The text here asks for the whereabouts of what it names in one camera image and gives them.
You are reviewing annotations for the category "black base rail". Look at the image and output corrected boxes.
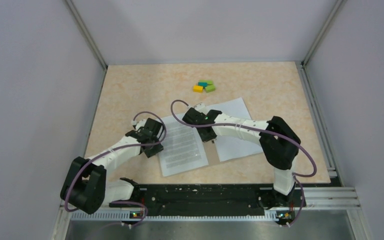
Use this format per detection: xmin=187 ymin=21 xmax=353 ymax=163
xmin=109 ymin=183 xmax=306 ymax=217

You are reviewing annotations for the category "yellow block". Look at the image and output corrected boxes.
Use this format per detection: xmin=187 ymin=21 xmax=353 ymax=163
xmin=192 ymin=85 xmax=204 ymax=93

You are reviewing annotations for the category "white paper sheet stack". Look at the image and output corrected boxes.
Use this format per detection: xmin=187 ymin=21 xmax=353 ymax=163
xmin=207 ymin=97 xmax=263 ymax=162

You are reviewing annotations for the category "grey slotted cable duct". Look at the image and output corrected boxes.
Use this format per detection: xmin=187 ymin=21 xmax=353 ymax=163
xmin=85 ymin=209 xmax=279 ymax=222

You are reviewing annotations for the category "light green block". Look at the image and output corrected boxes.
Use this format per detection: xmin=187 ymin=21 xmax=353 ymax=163
xmin=204 ymin=85 xmax=216 ymax=93

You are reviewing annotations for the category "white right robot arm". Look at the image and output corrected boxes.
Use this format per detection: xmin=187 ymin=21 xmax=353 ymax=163
xmin=182 ymin=107 xmax=301 ymax=210

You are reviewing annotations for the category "teal block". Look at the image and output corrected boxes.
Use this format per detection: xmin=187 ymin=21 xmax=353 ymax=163
xmin=197 ymin=82 xmax=208 ymax=88

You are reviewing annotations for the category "printed white paper sheet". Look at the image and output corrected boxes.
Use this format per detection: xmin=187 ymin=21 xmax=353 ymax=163
xmin=158 ymin=116 xmax=209 ymax=177

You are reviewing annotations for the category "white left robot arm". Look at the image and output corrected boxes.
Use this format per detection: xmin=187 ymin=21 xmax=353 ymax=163
xmin=60 ymin=118 xmax=166 ymax=214

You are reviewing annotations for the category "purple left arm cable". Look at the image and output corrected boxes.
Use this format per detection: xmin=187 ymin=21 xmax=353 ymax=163
xmin=64 ymin=111 xmax=168 ymax=239

